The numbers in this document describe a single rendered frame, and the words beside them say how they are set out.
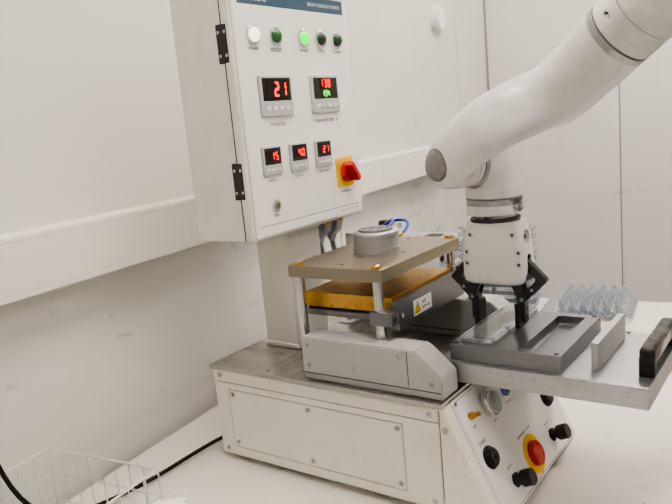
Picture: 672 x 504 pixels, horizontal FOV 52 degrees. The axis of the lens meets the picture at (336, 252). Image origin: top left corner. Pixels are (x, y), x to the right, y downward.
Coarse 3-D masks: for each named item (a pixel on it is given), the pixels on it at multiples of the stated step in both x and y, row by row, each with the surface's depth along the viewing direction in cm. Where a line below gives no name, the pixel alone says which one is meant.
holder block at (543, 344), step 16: (544, 320) 110; (560, 320) 112; (576, 320) 110; (592, 320) 108; (512, 336) 104; (528, 336) 103; (544, 336) 106; (560, 336) 106; (576, 336) 101; (592, 336) 106; (464, 352) 102; (480, 352) 101; (496, 352) 99; (512, 352) 98; (528, 352) 96; (544, 352) 96; (560, 352) 95; (576, 352) 100; (528, 368) 97; (544, 368) 95; (560, 368) 94
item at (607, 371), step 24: (600, 336) 96; (624, 336) 105; (648, 336) 106; (456, 360) 103; (576, 360) 99; (600, 360) 94; (624, 360) 97; (480, 384) 100; (504, 384) 98; (528, 384) 96; (552, 384) 94; (576, 384) 92; (600, 384) 90; (624, 384) 89; (648, 384) 88; (648, 408) 87
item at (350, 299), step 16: (416, 272) 123; (432, 272) 122; (448, 272) 123; (320, 288) 118; (336, 288) 117; (352, 288) 116; (368, 288) 115; (384, 288) 114; (400, 288) 113; (416, 288) 114; (320, 304) 116; (336, 304) 114; (352, 304) 112; (368, 304) 110; (384, 304) 108
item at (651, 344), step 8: (664, 320) 100; (656, 328) 97; (664, 328) 96; (656, 336) 94; (664, 336) 94; (648, 344) 91; (656, 344) 91; (664, 344) 94; (640, 352) 90; (648, 352) 89; (656, 352) 90; (640, 360) 90; (648, 360) 90; (656, 360) 90; (640, 368) 90; (648, 368) 90; (640, 376) 91; (648, 376) 90
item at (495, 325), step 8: (496, 312) 113; (504, 312) 113; (512, 312) 113; (488, 320) 110; (496, 320) 109; (504, 320) 109; (512, 320) 108; (472, 328) 106; (480, 328) 106; (488, 328) 106; (496, 328) 105; (504, 328) 105; (464, 336) 103; (472, 336) 103; (480, 336) 102; (488, 336) 102; (496, 336) 102
